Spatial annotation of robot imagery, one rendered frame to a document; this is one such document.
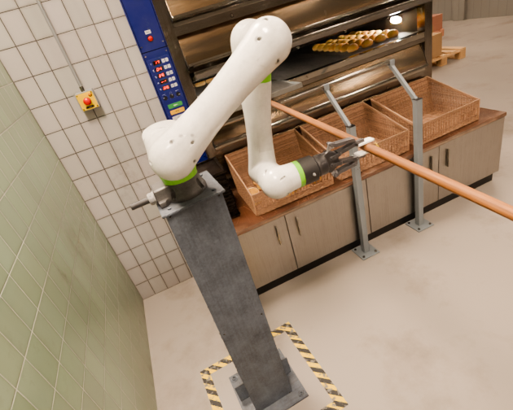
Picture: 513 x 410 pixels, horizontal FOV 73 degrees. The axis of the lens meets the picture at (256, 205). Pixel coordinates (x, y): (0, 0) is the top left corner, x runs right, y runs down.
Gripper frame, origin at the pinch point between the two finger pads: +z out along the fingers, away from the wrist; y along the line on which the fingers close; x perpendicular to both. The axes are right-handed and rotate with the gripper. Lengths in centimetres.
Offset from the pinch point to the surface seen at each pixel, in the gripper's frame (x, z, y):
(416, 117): -70, 85, 32
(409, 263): -42, 54, 116
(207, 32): -130, -14, -44
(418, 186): -69, 85, 82
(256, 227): -72, -31, 62
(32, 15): -125, -98, -74
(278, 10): -130, 34, -43
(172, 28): -127, -34, -51
